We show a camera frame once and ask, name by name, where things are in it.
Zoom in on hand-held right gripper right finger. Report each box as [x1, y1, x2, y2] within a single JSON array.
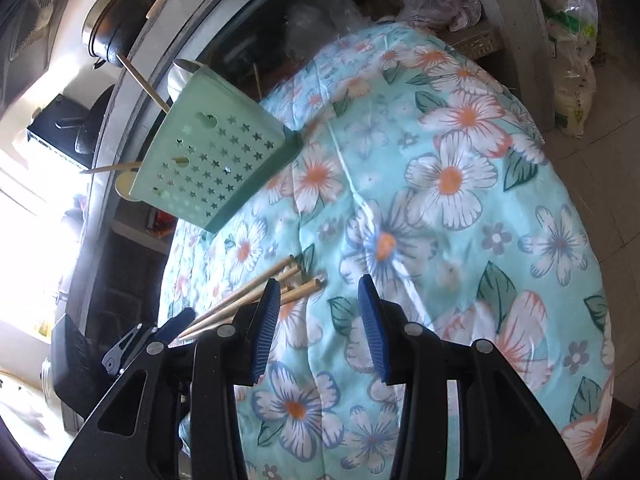
[[357, 274, 582, 480]]

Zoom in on wicker basket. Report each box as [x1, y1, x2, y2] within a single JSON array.
[[451, 24, 504, 57]]

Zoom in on range hood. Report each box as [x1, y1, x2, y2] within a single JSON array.
[[0, 0, 67, 63]]

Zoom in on black frying pan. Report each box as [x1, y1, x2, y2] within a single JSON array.
[[74, 84, 120, 157]]

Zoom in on red snack packets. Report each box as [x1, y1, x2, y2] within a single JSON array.
[[146, 206, 177, 242]]

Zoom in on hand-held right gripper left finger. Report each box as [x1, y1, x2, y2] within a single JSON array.
[[55, 278, 282, 480]]

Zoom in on cream wooden spoon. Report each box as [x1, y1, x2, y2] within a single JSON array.
[[114, 170, 147, 202]]

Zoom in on floral blanket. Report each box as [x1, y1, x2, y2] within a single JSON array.
[[160, 21, 620, 480]]

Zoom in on green perforated utensil holder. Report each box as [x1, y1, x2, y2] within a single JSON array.
[[129, 59, 304, 235]]

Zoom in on rice sack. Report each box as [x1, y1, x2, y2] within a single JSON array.
[[544, 0, 602, 137]]

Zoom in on black kitchen appliance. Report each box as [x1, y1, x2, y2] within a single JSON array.
[[26, 92, 95, 170]]

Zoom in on purple plastic bag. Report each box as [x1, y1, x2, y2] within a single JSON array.
[[399, 0, 484, 32]]

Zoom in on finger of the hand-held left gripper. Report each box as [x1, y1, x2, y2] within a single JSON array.
[[150, 307, 197, 347], [102, 324, 157, 377]]

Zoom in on crumpled clear plastic bags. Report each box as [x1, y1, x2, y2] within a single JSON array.
[[286, 0, 363, 47]]

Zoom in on black pot with steel lid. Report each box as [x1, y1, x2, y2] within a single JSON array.
[[81, 0, 167, 69]]

